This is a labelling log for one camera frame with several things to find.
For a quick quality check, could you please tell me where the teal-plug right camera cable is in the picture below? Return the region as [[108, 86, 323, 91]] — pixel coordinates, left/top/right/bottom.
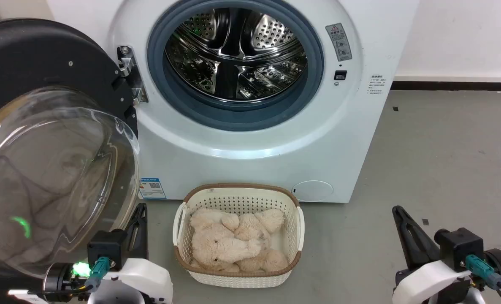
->
[[465, 254, 501, 304]]

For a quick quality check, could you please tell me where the grey warning label sticker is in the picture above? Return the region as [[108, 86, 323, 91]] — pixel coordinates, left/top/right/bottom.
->
[[325, 22, 353, 62]]

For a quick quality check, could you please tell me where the round white filter cover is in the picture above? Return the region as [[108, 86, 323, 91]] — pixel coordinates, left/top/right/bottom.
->
[[291, 180, 334, 203]]

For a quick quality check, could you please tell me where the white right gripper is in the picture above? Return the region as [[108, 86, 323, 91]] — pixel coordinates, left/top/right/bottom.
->
[[392, 206, 474, 304]]

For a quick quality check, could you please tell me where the black wall baseboard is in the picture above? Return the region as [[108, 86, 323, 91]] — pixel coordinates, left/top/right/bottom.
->
[[390, 81, 501, 92]]

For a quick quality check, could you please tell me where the teal-plug left camera cable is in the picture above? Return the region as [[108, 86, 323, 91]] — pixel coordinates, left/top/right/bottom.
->
[[26, 256, 111, 295]]

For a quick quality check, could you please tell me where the teal-plug camera cable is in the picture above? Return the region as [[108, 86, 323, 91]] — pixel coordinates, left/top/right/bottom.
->
[[26, 256, 111, 295], [465, 254, 501, 304]]

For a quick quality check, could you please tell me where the white perforated laundry basket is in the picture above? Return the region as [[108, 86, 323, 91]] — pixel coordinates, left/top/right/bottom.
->
[[173, 182, 305, 289]]

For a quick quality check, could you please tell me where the stainless steel washer drum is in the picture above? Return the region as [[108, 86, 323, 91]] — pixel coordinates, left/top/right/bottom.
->
[[163, 7, 309, 102]]

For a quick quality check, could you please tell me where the black-rimmed glass washer door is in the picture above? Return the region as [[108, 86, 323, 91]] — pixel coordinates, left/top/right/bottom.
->
[[0, 18, 141, 279]]

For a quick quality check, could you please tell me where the blue energy label sticker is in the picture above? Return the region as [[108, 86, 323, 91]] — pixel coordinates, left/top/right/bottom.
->
[[138, 177, 167, 200]]

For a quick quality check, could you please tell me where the metal door hinge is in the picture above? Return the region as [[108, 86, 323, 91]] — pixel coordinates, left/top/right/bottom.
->
[[116, 45, 149, 106]]

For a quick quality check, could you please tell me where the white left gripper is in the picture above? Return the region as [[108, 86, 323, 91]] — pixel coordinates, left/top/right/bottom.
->
[[89, 203, 174, 304]]

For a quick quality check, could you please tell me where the beige plush toy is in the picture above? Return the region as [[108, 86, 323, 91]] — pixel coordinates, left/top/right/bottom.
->
[[190, 207, 289, 273]]

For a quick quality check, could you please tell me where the white front-load washing machine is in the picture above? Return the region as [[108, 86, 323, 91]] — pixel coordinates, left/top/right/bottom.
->
[[46, 0, 420, 204]]

